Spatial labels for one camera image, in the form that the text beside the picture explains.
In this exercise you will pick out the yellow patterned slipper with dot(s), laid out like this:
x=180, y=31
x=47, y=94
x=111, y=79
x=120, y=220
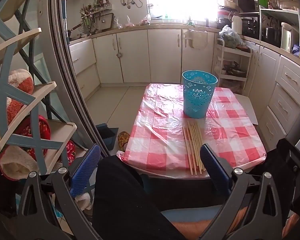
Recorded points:
x=123, y=140

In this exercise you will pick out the white cabinet door hanger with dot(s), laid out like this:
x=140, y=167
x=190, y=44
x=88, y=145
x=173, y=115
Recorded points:
x=196, y=38

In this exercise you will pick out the blue cream shoe rack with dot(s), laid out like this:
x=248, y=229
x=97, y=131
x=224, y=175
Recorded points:
x=37, y=97

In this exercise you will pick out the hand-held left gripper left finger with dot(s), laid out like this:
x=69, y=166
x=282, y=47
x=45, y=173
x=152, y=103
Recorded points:
x=86, y=170

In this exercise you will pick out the white electric kettle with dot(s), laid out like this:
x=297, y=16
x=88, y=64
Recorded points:
x=286, y=37

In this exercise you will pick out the white thermos jug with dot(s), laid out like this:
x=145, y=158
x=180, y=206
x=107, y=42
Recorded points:
x=236, y=25

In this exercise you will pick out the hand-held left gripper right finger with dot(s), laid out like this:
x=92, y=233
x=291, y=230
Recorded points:
x=215, y=170

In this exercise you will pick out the wall utensil rack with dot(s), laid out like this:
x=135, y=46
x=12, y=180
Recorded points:
x=93, y=15

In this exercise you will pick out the black microwave oven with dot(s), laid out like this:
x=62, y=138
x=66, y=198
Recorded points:
x=250, y=26

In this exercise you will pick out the black cooking pot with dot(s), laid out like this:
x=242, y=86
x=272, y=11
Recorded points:
x=271, y=35

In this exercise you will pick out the row of wooden chopsticks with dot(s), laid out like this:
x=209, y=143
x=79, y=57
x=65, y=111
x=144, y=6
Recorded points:
x=192, y=145

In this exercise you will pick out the grey sliding door frame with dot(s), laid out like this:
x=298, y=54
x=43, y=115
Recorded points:
x=65, y=62

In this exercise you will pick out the red white checkered tablecloth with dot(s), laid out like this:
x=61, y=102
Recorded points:
x=162, y=135

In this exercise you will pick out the person's black trouser leg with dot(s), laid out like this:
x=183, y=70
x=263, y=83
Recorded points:
x=125, y=200

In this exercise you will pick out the red white fluffy slipper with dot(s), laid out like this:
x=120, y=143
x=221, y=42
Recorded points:
x=23, y=83
x=12, y=110
x=17, y=166
x=37, y=132

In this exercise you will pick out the dark blue dustpan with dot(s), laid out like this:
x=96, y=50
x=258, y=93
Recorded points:
x=107, y=135

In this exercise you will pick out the white countertop shelf rack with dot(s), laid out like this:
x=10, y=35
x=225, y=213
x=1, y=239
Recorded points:
x=280, y=11

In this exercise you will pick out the plastic bag of greens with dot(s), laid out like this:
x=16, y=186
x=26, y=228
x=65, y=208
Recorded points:
x=230, y=36

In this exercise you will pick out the orange blue cushion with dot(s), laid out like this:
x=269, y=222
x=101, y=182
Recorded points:
x=190, y=227

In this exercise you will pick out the turquoise perforated plastic basket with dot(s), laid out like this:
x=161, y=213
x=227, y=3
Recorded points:
x=198, y=97

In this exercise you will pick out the black wok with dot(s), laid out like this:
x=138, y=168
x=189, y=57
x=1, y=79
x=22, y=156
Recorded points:
x=73, y=31

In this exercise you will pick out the cream kitchen cabinets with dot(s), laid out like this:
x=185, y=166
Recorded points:
x=162, y=55

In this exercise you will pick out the white storage trolley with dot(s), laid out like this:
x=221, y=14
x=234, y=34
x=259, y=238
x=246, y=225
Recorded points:
x=231, y=55

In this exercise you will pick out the black lidded pan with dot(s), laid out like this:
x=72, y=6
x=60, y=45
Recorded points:
x=233, y=71

